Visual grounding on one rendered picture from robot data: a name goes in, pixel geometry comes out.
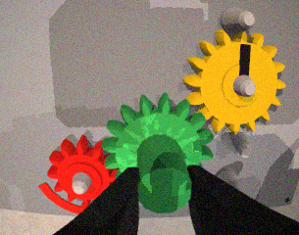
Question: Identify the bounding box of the red gear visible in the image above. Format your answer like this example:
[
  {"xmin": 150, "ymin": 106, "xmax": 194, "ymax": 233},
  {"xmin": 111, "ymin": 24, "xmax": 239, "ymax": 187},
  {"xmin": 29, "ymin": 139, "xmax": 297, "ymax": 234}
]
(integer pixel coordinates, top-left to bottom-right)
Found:
[{"xmin": 47, "ymin": 136, "xmax": 118, "ymax": 207}]

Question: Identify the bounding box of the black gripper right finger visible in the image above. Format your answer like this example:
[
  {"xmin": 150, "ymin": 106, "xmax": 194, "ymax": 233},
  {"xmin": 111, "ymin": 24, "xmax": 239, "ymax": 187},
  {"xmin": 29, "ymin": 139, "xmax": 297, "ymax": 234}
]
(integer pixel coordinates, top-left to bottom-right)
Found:
[{"xmin": 187, "ymin": 164, "xmax": 299, "ymax": 235}]

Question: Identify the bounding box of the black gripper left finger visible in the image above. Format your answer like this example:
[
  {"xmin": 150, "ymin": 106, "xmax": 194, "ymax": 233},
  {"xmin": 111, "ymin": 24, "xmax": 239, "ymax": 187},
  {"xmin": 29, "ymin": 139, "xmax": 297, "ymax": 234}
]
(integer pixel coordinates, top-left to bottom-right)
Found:
[{"xmin": 52, "ymin": 167, "xmax": 138, "ymax": 235}]

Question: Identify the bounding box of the yellow gear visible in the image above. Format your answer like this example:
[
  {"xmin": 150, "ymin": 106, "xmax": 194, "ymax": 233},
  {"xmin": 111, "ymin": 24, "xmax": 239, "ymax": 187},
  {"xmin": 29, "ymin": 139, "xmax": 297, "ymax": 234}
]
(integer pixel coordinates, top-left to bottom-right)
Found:
[{"xmin": 182, "ymin": 30, "xmax": 286, "ymax": 134}]

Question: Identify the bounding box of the red curved arc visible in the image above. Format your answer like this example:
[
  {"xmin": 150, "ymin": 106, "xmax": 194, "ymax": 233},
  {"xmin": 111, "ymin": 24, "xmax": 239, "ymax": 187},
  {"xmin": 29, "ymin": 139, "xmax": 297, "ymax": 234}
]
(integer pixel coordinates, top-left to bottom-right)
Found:
[{"xmin": 39, "ymin": 183, "xmax": 85, "ymax": 214}]

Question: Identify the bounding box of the green gear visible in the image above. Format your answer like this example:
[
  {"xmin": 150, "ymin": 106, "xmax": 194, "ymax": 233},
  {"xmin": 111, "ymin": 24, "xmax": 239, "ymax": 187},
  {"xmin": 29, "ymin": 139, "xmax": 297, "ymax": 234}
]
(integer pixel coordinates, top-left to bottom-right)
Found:
[{"xmin": 101, "ymin": 93, "xmax": 213, "ymax": 214}]

